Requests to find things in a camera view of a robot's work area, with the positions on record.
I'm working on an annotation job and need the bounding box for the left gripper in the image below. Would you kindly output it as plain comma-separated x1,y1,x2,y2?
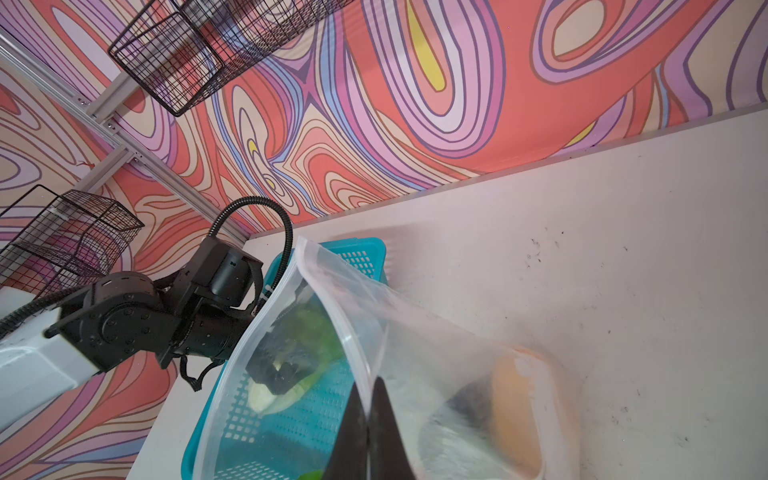
246,311,336,395

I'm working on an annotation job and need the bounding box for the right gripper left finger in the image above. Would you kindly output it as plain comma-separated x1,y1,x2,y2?
322,385,368,480

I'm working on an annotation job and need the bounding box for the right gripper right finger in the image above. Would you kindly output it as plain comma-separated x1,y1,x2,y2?
368,377,416,480

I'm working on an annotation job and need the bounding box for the green lettuce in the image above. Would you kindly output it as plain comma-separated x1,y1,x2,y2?
246,304,344,416

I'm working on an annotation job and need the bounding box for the teal plastic basket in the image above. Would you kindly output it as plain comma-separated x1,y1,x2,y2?
181,236,388,480

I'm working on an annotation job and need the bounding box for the clear zip top bag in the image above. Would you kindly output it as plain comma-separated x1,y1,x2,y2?
187,239,580,479

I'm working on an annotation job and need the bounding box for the brown potato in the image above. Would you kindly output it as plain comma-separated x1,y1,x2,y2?
489,357,543,479

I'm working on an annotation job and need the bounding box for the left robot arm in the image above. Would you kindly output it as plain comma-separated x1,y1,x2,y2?
1,272,269,427

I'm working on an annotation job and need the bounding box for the black wire basket left wall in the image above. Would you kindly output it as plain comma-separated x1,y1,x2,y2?
1,185,144,297

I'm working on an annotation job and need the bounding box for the black wire basket wall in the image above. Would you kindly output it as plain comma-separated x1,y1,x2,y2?
108,0,349,117
1,185,144,297

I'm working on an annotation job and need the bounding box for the black wire basket back wall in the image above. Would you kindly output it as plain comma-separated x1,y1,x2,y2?
108,0,349,117

